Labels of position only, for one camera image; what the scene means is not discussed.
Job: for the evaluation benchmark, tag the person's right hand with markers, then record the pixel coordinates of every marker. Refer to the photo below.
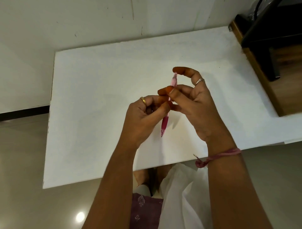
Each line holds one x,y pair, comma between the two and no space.
205,110

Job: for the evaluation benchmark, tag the pink translucent pen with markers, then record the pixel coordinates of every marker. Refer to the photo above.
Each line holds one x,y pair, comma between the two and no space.
164,122

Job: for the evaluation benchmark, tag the person's right forearm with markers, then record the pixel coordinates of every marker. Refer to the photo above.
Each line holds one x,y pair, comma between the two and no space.
236,193

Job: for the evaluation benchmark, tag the white sheer scarf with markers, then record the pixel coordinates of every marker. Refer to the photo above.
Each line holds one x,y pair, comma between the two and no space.
186,200

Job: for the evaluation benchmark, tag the person's left hand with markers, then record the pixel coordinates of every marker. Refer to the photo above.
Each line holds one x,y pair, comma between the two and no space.
138,122

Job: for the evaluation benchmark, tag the person's left thumb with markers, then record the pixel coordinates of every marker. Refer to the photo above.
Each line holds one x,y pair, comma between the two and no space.
161,109

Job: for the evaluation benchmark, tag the person's right thumb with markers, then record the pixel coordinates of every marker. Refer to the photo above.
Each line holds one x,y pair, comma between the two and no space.
182,95

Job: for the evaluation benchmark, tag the brown wooden cabinet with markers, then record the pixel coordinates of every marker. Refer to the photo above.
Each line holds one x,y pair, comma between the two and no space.
285,77

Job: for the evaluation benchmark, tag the person's left forearm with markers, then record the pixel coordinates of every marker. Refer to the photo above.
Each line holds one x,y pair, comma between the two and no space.
113,186

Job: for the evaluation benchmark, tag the pink thread wristband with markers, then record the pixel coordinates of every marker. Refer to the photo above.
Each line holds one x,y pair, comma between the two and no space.
221,155

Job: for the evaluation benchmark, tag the black skirting board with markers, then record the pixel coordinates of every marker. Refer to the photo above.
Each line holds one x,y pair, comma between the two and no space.
23,113

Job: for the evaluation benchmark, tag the purple printed garment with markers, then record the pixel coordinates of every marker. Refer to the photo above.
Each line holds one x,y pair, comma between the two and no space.
145,212

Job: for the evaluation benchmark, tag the black stand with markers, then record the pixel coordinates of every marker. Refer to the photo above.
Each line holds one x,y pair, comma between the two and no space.
271,28

